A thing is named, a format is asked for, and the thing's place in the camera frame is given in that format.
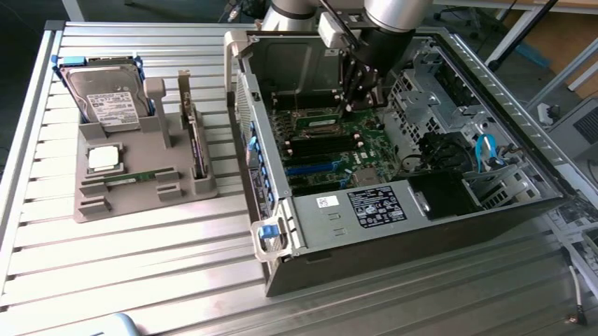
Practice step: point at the graphics card with metal bracket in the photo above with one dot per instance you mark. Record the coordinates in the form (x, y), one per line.
(194, 140)

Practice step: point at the silver power supply box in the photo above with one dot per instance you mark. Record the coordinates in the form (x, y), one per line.
(355, 213)

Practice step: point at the grey parts rack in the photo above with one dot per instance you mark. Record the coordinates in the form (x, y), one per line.
(140, 199)

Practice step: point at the silver chipset heatsink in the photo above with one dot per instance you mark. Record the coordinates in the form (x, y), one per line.
(364, 177)

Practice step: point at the green motherboard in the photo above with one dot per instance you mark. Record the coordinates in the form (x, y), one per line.
(327, 157)

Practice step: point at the black office chair base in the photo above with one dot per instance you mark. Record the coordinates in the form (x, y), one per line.
(455, 17)

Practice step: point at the open black PC case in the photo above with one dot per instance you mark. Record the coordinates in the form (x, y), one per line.
(420, 252)

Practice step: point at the silver CPU chip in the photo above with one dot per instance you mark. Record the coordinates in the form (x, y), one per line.
(105, 158)

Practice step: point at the brown cardboard board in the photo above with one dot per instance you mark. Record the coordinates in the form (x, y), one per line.
(555, 42)

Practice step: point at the white power strip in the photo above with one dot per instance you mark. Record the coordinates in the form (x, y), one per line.
(547, 112)

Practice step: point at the hard disk drive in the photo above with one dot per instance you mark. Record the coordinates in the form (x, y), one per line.
(57, 70)

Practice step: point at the green RAM stick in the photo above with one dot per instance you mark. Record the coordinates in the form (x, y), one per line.
(318, 122)
(135, 176)

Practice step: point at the black RAM slot bank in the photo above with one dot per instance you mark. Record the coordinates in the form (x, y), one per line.
(322, 145)

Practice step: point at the grey computer tower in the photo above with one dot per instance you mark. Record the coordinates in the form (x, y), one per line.
(577, 129)

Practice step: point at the silver hard disk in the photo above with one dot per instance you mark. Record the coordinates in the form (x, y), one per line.
(104, 98)

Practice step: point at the silver disk bay cage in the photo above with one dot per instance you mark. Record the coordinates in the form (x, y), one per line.
(434, 112)

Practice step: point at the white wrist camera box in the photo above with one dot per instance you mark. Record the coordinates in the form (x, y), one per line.
(334, 31)

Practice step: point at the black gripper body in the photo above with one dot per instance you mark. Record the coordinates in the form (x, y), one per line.
(384, 49)

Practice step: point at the blue expansion slot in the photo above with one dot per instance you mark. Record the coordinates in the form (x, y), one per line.
(315, 169)

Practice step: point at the CPU socket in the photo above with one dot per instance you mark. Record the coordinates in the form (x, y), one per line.
(322, 132)

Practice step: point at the black expansion slot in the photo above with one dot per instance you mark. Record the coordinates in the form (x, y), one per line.
(319, 189)

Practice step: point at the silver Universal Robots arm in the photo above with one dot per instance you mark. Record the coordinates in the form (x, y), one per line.
(396, 12)

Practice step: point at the blue case latch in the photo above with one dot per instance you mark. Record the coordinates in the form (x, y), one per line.
(267, 232)

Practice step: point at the pale blue rounded object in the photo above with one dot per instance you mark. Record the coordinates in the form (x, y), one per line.
(104, 325)

